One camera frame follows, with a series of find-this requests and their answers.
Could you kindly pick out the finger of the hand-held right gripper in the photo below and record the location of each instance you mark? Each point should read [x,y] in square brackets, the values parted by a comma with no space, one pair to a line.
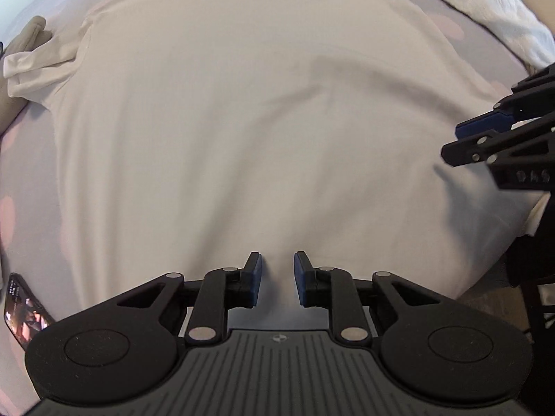
[468,151]
[482,125]

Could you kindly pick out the lavender pink-dotted bed sheet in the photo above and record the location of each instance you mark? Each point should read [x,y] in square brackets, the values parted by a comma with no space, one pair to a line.
[26,182]

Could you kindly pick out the cream white shirt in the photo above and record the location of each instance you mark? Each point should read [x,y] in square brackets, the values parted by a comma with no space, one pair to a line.
[260,138]

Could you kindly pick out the beige cloth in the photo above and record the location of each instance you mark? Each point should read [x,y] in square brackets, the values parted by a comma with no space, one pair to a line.
[27,34]

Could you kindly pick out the white fluffy blanket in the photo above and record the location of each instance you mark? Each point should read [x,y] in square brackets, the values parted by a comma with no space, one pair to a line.
[490,4]

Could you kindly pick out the black smartphone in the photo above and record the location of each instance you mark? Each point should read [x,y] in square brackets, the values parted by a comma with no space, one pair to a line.
[21,312]

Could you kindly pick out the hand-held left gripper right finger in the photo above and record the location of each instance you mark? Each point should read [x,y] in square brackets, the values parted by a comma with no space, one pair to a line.
[301,278]

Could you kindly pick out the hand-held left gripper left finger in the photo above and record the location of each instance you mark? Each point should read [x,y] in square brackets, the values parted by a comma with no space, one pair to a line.
[256,278]

